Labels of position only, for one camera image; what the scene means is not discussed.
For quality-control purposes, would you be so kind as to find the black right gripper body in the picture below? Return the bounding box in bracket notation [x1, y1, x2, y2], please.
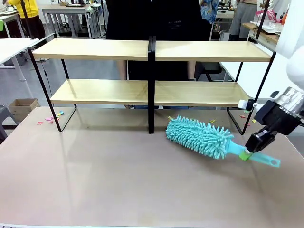
[254, 101, 300, 136]

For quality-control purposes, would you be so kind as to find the person in grey shorts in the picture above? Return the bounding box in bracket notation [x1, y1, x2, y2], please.
[228, 0, 259, 41]

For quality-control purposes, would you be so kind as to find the grey plastic stool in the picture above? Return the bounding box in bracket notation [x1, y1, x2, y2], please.
[0, 104, 19, 144]

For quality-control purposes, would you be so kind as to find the white side table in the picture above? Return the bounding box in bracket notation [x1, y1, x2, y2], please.
[0, 37, 40, 83]

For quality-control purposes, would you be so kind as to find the person in floral shirt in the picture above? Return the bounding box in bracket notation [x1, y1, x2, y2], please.
[199, 0, 221, 25]

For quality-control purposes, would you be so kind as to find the wooden workbench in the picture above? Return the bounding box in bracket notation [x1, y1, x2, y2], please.
[242, 22, 284, 44]

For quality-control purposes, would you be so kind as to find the teal microfiber duster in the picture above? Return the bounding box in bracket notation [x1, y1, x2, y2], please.
[165, 115, 282, 170]

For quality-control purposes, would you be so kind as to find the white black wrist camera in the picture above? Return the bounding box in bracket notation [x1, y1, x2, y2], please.
[238, 99, 259, 112]

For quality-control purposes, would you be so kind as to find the wood shelf unit black frame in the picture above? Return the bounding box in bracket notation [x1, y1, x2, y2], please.
[152, 35, 277, 135]
[27, 33, 153, 134]

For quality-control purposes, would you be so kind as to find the person in yellow jacket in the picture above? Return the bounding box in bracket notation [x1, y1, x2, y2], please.
[6, 0, 46, 40]

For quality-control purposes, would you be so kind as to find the person in black clothes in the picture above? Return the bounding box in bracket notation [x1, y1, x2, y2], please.
[105, 0, 212, 110]

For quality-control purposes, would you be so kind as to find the black chair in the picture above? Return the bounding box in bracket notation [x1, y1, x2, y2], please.
[195, 61, 228, 82]

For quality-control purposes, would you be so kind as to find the pink printed sign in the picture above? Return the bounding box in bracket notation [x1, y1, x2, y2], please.
[257, 4, 278, 24]

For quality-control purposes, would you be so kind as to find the grey workbench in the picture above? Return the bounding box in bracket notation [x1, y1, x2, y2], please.
[40, 2, 98, 39]

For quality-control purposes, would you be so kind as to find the black stand pole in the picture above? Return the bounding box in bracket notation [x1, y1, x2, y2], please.
[20, 0, 37, 40]
[251, 0, 270, 45]

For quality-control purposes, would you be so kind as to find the cardboard box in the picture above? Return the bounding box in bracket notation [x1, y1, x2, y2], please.
[9, 98, 40, 122]

